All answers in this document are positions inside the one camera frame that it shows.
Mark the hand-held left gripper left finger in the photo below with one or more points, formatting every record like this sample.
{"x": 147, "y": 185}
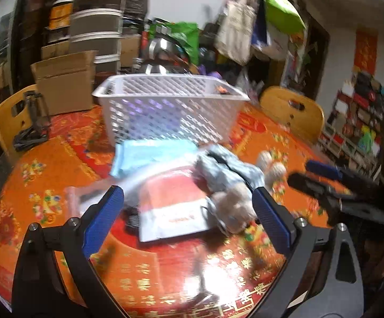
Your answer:
{"x": 104, "y": 212}

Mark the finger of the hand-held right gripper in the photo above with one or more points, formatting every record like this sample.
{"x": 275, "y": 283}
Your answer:
{"x": 314, "y": 185}
{"x": 324, "y": 169}

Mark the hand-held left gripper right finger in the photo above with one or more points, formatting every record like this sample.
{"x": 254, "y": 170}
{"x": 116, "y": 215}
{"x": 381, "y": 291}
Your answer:
{"x": 271, "y": 218}

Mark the grey and beige plush toy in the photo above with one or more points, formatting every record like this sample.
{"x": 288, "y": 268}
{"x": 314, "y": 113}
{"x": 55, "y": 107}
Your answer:
{"x": 231, "y": 179}

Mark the light blue wipes pack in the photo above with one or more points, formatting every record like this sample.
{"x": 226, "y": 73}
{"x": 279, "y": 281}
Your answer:
{"x": 145, "y": 155}

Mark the red and white packet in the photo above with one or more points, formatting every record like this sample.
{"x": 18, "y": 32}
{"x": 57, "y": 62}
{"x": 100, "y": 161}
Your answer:
{"x": 175, "y": 202}

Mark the white perforated plastic basket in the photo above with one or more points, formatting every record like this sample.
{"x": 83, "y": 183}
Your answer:
{"x": 172, "y": 112}

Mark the clear plastic bag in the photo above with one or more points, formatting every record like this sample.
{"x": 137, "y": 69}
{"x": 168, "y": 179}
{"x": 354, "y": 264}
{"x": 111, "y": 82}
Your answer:
{"x": 82, "y": 198}

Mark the shelf of colourful boxes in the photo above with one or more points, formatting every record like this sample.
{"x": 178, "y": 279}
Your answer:
{"x": 357, "y": 116}

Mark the orange floral tablecloth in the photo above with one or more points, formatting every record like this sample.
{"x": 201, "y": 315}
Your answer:
{"x": 46, "y": 172}

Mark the large open cardboard box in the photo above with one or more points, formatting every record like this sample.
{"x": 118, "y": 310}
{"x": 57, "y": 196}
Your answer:
{"x": 66, "y": 82}

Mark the white and blue shopping bag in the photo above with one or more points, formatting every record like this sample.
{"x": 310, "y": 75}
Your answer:
{"x": 271, "y": 41}

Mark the small cardboard box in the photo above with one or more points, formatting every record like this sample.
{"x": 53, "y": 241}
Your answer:
{"x": 129, "y": 51}

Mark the beige tote bag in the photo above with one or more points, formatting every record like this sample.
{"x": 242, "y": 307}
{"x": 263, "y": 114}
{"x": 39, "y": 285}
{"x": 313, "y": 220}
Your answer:
{"x": 236, "y": 29}

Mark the bright green hanging bag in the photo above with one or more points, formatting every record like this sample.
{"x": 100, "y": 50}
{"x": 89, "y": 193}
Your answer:
{"x": 281, "y": 10}

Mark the metal pot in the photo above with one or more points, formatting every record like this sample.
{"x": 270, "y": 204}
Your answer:
{"x": 160, "y": 54}

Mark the green plastic bag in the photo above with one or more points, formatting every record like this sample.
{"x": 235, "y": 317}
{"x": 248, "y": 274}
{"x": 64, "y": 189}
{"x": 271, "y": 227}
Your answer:
{"x": 187, "y": 38}

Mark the red wall poster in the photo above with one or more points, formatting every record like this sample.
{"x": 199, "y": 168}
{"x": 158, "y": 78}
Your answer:
{"x": 366, "y": 51}

